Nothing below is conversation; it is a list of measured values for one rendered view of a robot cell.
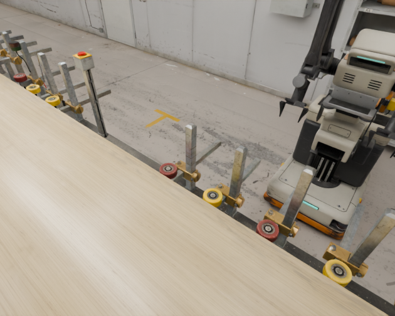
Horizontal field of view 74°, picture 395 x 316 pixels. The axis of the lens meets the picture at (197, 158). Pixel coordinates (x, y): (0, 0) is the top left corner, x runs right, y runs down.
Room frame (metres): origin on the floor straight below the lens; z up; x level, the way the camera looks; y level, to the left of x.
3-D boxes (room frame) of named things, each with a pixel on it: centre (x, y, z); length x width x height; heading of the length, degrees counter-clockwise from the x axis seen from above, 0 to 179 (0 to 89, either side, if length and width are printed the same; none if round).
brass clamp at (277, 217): (0.64, -0.35, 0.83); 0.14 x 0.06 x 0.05; 53
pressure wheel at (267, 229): (0.56, -0.27, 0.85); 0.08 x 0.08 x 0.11
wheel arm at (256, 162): (0.87, -0.19, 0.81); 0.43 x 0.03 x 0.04; 143
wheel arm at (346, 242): (0.56, -0.58, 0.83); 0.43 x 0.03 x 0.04; 143
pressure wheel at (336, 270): (0.41, -0.46, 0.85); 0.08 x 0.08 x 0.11
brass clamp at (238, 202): (0.79, -0.15, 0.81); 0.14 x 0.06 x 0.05; 53
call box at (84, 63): (1.38, 0.62, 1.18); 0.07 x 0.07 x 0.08; 53
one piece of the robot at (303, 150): (1.57, -1.05, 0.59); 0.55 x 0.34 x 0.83; 52
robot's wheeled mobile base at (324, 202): (1.50, -0.99, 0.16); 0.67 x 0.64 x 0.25; 142
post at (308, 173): (0.62, -0.37, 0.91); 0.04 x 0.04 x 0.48; 53
